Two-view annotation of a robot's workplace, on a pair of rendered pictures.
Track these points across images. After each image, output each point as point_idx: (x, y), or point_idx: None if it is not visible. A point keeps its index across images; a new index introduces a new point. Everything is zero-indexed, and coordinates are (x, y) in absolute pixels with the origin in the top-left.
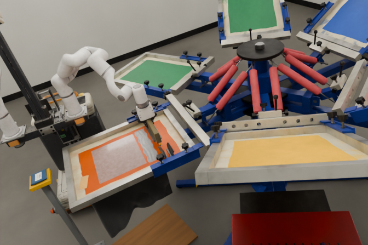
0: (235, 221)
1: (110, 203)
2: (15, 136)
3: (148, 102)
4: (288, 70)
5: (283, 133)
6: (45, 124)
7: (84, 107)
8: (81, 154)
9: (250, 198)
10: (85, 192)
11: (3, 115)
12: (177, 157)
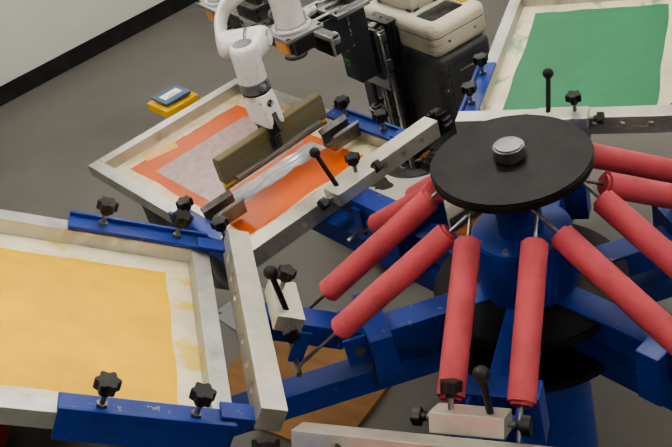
0: None
1: (157, 216)
2: (212, 6)
3: (255, 90)
4: (453, 271)
5: (200, 346)
6: (247, 14)
7: (309, 27)
8: (235, 109)
9: None
10: (136, 164)
11: None
12: (202, 231)
